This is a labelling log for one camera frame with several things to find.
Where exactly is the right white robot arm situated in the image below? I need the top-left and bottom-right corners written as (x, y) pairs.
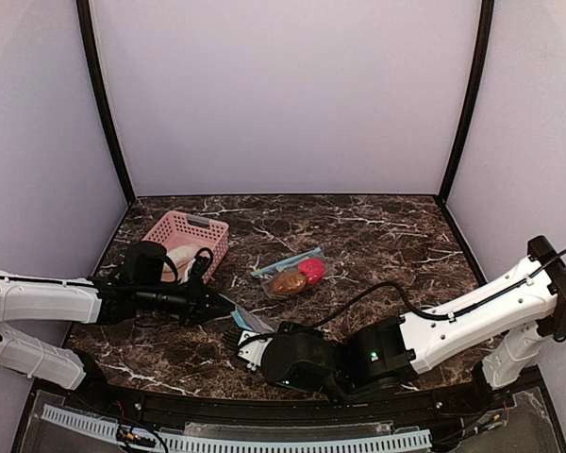
top-left (240, 236), bottom-right (566, 401)

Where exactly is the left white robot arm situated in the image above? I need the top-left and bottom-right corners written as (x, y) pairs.
top-left (0, 241), bottom-right (235, 391)

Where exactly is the zip bag with blue zipper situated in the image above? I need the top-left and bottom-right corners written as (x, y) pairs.
top-left (251, 247), bottom-right (335, 299)

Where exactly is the black frame post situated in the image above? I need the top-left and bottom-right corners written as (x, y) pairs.
top-left (75, 0), bottom-right (136, 206)
top-left (438, 0), bottom-right (495, 206)

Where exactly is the white toy bun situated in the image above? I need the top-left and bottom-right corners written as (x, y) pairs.
top-left (161, 245), bottom-right (200, 283)

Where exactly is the right black frame post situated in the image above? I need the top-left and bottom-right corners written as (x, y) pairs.
top-left (438, 0), bottom-right (495, 206)

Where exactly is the red toy fruit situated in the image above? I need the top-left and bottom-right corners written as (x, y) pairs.
top-left (297, 258), bottom-right (326, 286)

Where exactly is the left black frame post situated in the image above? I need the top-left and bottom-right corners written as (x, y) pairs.
top-left (75, 0), bottom-right (136, 206)

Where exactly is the white slotted cable duct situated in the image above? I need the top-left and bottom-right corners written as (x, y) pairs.
top-left (41, 404), bottom-right (432, 452)

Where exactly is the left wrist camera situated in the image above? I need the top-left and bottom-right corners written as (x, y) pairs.
top-left (185, 247), bottom-right (214, 282)

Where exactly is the pink perforated plastic basket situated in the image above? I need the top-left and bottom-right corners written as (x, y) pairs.
top-left (142, 210), bottom-right (229, 283)

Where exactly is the black front table rail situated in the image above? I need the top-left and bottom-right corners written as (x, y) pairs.
top-left (75, 383), bottom-right (514, 436)

